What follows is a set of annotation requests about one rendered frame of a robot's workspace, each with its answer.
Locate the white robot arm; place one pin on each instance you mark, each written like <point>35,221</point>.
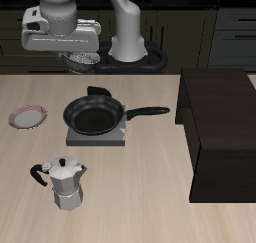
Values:
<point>128,27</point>

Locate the dark wooden cabinet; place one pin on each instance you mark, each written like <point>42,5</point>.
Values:
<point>223,130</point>

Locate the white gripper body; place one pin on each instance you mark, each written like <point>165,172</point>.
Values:
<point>60,42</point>

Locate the silver moka pot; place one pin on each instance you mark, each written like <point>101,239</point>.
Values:
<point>66,183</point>

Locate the black frying pan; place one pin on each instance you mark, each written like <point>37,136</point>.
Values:
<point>93,115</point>

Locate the white patterned bowl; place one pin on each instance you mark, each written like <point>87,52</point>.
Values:
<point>81,60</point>

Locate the white plate with red rim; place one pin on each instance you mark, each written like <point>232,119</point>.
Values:
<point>27,117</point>

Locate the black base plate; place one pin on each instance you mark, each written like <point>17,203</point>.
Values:
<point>156,58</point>

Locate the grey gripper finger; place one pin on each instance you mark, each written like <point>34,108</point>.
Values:
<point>60,56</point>

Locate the round black knob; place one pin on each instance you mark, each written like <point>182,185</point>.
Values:
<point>98,90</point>

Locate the grey drawer unit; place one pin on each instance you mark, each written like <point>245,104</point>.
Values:
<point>233,37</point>

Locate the dark kitchen cupboards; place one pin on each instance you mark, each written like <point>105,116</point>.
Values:
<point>180,37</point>

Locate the dark grey stove plate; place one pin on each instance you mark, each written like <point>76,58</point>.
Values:
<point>96,139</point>

